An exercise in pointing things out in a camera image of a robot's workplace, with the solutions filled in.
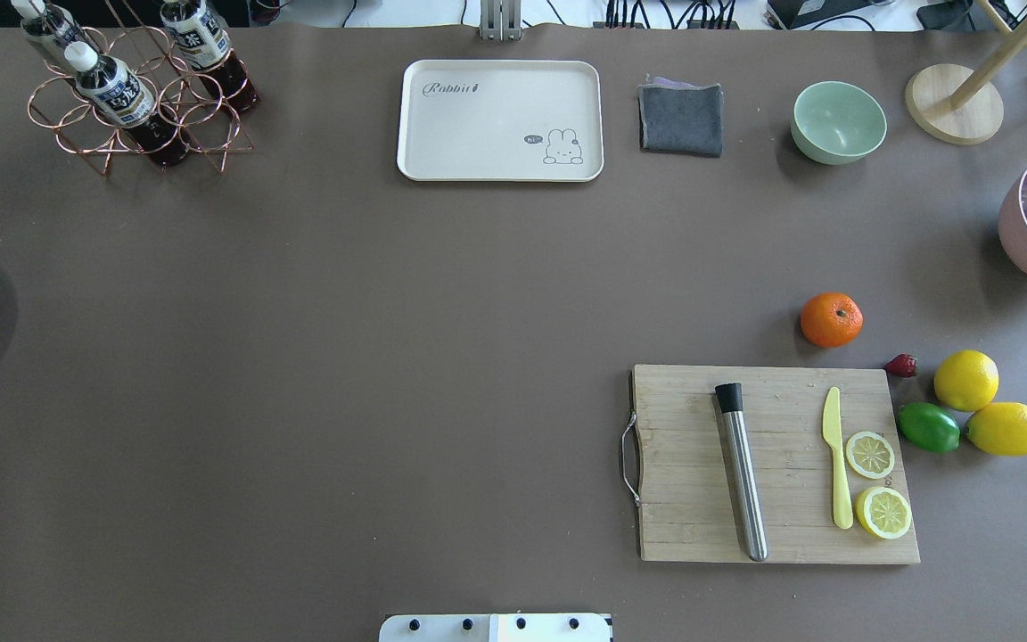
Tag steel muddler black tip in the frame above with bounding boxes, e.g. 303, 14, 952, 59
716, 383, 769, 564

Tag copper wire bottle rack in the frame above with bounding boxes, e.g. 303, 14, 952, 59
26, 1, 253, 176

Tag green lime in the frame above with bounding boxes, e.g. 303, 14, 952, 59
896, 401, 962, 454

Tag yellow lemon upper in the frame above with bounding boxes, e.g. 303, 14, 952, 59
933, 350, 999, 412

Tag red strawberry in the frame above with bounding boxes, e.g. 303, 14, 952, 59
883, 353, 917, 378

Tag orange fruit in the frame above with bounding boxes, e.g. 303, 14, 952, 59
800, 292, 864, 347

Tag cream rabbit tray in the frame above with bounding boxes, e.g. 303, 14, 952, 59
396, 60, 604, 182

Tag lemon slice upper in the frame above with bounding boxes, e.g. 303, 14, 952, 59
843, 431, 897, 480

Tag lemon slice lower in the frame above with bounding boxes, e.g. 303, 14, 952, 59
855, 485, 913, 539

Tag tea bottle front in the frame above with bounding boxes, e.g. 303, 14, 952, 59
64, 41, 189, 167

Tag mint green bowl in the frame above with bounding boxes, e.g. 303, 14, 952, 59
790, 81, 888, 166

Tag tea bottle back right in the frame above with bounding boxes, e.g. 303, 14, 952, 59
160, 1, 259, 114

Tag tea bottle back left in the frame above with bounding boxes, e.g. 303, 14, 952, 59
11, 0, 93, 73

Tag grey folded cloth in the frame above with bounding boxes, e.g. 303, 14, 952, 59
638, 76, 725, 158

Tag lemon slice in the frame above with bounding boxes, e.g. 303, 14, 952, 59
843, 431, 897, 480
855, 485, 913, 539

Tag yellow lemon lower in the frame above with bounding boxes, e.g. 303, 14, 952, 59
966, 402, 1027, 457

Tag tea bottle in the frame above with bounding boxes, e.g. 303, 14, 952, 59
160, 1, 259, 114
11, 0, 93, 73
64, 41, 189, 167

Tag yellow lemon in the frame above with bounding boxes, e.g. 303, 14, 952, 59
933, 350, 999, 412
966, 402, 1027, 457

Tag yellow plastic knife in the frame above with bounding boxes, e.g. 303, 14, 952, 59
822, 386, 853, 530

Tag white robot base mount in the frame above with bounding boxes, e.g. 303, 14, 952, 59
378, 613, 614, 641

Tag wooden cutting board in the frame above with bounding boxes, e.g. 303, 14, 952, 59
631, 365, 920, 565

